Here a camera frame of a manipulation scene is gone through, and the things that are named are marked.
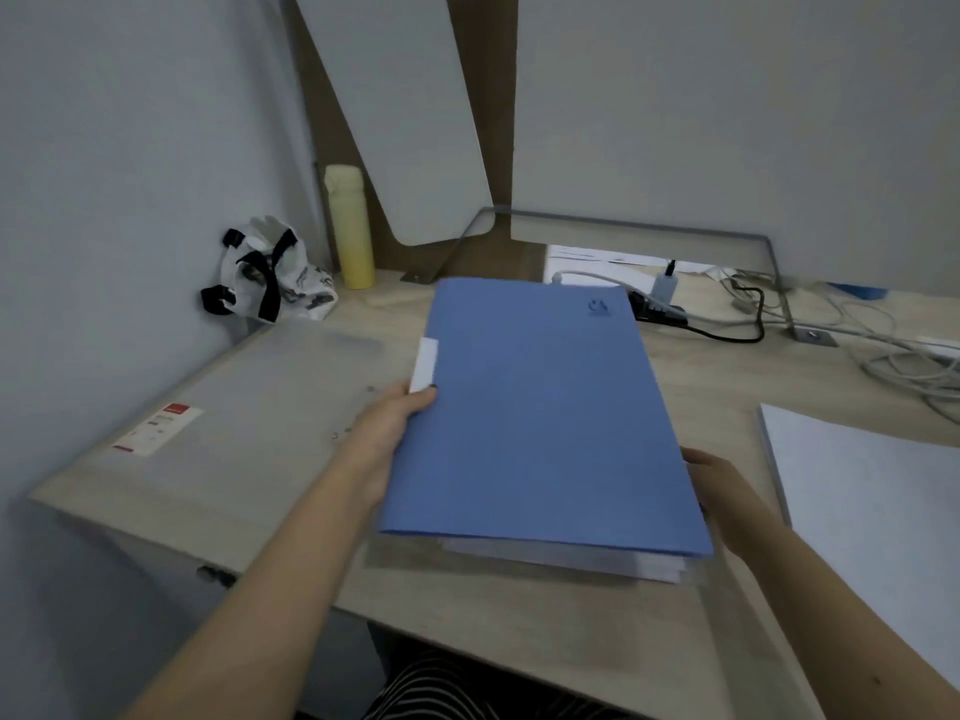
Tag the small blue object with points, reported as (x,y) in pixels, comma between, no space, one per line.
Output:
(862,292)

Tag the yellow bottle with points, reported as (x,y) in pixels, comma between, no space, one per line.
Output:
(352,239)

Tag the brown cardboard board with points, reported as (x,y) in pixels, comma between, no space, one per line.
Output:
(487,82)

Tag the loose white papers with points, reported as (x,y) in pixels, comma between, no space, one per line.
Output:
(592,256)

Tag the person's left hand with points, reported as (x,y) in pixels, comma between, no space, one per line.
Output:
(375,449)

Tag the dark desk underside fitting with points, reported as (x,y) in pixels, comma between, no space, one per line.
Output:
(216,576)

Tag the blue folder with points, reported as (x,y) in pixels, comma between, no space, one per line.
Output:
(540,412)

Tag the person's right forearm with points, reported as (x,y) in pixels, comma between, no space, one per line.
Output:
(847,637)

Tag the person's right hand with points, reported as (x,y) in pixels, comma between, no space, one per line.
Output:
(739,509)

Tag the stack of white paper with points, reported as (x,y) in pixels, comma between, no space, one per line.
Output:
(877,517)

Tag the striped trousers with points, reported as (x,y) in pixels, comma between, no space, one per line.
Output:
(435,689)

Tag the white rounded board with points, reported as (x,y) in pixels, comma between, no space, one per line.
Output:
(405,127)

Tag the white charger adapter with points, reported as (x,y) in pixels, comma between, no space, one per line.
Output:
(664,288)

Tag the large white board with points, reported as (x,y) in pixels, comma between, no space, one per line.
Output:
(712,104)

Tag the white black printed bag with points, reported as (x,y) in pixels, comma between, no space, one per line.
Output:
(300,281)

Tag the person's left forearm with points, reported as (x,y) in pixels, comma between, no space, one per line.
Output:
(247,614)

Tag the transparent folder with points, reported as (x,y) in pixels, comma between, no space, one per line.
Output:
(247,412)

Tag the white paper sheets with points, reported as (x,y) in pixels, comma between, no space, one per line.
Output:
(585,562)

